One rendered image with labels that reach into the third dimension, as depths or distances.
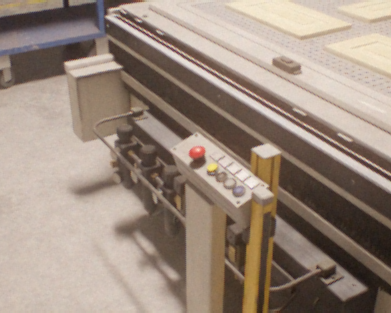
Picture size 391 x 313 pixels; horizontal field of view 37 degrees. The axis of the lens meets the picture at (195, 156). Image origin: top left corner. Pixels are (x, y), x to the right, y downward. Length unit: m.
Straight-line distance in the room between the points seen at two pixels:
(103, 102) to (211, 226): 1.41
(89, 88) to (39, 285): 0.86
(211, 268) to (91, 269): 1.06
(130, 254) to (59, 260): 0.29
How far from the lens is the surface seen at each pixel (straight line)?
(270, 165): 1.24
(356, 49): 2.15
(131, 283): 2.36
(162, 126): 2.35
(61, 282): 2.41
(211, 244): 1.40
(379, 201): 1.51
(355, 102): 1.75
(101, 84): 2.63
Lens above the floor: 1.59
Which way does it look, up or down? 30 degrees down
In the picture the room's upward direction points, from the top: straight up
